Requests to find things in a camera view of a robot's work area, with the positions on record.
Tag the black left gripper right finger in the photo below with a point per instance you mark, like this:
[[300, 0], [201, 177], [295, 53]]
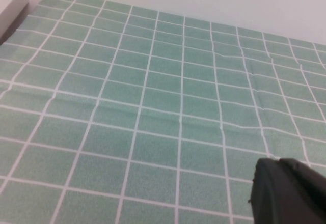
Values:
[[305, 173]]

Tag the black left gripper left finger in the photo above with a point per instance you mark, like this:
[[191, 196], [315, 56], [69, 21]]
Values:
[[277, 198]]

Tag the green white checked tablecloth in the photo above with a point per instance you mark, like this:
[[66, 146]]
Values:
[[152, 107]]

